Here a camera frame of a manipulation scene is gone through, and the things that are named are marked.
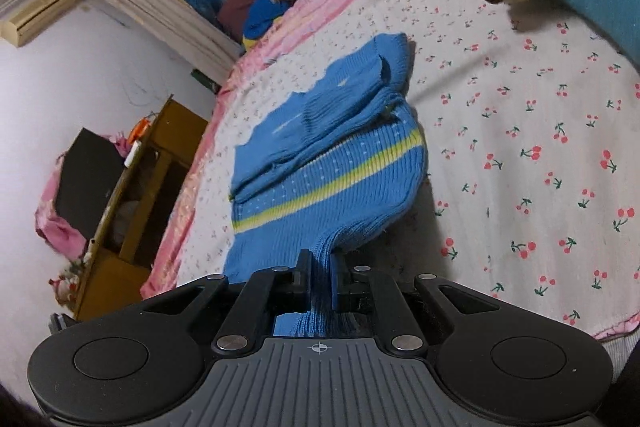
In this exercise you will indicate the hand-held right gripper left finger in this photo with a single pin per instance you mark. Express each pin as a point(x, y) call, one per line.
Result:
point(304, 279)

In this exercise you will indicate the blue plastic bag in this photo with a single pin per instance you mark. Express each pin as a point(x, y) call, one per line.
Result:
point(202, 7)

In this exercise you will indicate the orange toy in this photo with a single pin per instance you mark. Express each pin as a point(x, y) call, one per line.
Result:
point(139, 129)

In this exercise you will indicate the blue and yellow cloth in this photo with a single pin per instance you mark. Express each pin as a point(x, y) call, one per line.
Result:
point(262, 19)

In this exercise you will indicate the cream air conditioner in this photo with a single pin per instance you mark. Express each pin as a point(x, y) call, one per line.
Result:
point(35, 14)

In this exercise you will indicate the green bottle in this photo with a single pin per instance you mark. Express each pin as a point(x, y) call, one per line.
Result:
point(205, 81)

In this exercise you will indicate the wooden desk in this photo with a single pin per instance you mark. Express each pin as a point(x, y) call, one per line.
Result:
point(165, 142)

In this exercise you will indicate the cherry print bed sheet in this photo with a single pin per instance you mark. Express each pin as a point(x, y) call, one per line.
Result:
point(525, 117)

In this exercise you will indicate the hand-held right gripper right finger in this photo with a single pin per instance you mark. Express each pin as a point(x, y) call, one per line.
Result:
point(339, 282)

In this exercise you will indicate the small white object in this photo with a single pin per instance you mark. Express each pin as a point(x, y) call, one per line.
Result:
point(132, 154)

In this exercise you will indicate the grey bundle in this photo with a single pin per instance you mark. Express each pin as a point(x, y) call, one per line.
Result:
point(127, 217)

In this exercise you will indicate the pink cloth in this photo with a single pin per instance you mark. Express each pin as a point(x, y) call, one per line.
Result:
point(55, 232)

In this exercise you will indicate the blue knit sweater yellow stripes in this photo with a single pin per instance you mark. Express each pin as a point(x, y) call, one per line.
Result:
point(340, 167)

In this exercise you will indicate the flower bouquet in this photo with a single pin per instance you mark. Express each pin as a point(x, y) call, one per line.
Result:
point(67, 284)

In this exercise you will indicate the cream curtain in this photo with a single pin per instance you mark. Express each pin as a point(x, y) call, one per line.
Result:
point(150, 2)

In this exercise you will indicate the black monitor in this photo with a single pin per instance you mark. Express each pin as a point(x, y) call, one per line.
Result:
point(90, 177)

